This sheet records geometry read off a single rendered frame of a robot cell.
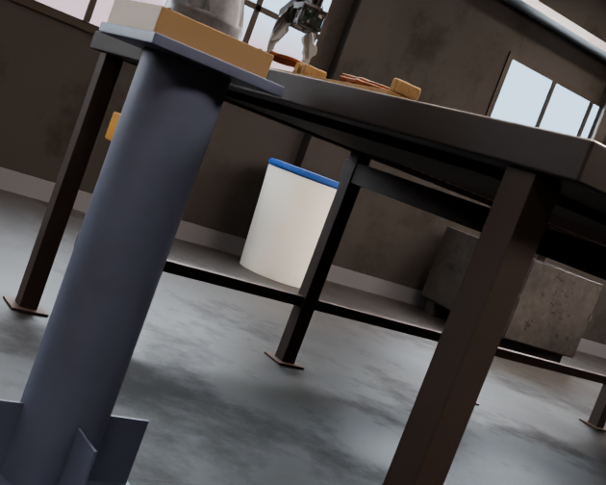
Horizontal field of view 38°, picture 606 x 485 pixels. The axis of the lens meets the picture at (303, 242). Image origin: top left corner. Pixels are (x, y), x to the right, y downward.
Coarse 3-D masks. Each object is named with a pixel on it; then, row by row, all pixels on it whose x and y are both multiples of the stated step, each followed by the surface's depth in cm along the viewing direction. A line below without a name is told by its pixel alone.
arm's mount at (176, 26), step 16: (128, 0) 164; (112, 16) 168; (128, 16) 162; (144, 16) 155; (160, 16) 151; (176, 16) 152; (160, 32) 151; (176, 32) 153; (192, 32) 155; (208, 32) 156; (208, 48) 157; (224, 48) 158; (240, 48) 160; (256, 48) 162; (240, 64) 161; (256, 64) 163
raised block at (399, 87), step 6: (396, 78) 167; (396, 84) 167; (402, 84) 167; (408, 84) 168; (396, 90) 167; (402, 90) 168; (408, 90) 168; (414, 90) 169; (408, 96) 168; (414, 96) 169
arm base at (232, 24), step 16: (176, 0) 158; (192, 0) 158; (208, 0) 157; (224, 0) 158; (240, 0) 162; (192, 16) 157; (208, 16) 157; (224, 16) 158; (240, 16) 162; (224, 32) 159; (240, 32) 163
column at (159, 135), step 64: (192, 64) 157; (128, 128) 159; (192, 128) 160; (128, 192) 159; (128, 256) 160; (64, 320) 162; (128, 320) 164; (64, 384) 162; (0, 448) 166; (64, 448) 164; (128, 448) 180
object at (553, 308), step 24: (456, 240) 666; (456, 264) 658; (432, 288) 674; (456, 288) 653; (528, 288) 602; (552, 288) 613; (576, 288) 624; (600, 288) 636; (432, 312) 670; (528, 312) 608; (552, 312) 619; (576, 312) 631; (504, 336) 603; (528, 336) 614; (552, 336) 625; (576, 336) 637; (552, 360) 646
